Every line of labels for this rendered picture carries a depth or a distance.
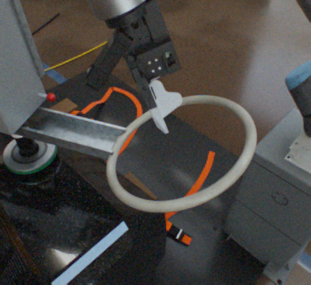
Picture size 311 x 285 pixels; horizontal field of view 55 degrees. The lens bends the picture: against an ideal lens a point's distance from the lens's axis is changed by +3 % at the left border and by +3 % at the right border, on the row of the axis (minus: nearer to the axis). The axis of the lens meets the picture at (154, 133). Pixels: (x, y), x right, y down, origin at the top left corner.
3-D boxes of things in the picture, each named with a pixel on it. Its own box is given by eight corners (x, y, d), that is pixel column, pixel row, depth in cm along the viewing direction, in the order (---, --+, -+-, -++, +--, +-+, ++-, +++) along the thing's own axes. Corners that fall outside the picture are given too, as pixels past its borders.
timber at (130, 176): (157, 206, 208) (158, 198, 199) (145, 217, 202) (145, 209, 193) (130, 180, 222) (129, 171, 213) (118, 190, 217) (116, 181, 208)
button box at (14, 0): (22, 73, 111) (-11, -6, 90) (27, 69, 113) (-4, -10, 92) (41, 78, 109) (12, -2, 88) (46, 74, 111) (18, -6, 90)
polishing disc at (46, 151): (38, 126, 142) (37, 125, 141) (65, 151, 132) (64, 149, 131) (-6, 152, 132) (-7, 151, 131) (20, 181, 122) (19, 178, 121)
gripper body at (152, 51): (183, 73, 49) (158, 1, 42) (137, 93, 50) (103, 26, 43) (174, 55, 55) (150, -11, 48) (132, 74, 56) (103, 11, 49)
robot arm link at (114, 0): (80, -3, 40) (83, -18, 47) (98, 32, 43) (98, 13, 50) (142, -33, 39) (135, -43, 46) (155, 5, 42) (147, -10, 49)
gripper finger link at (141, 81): (156, 106, 47) (135, 55, 47) (147, 110, 48) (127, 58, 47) (158, 107, 52) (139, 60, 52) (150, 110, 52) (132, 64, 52)
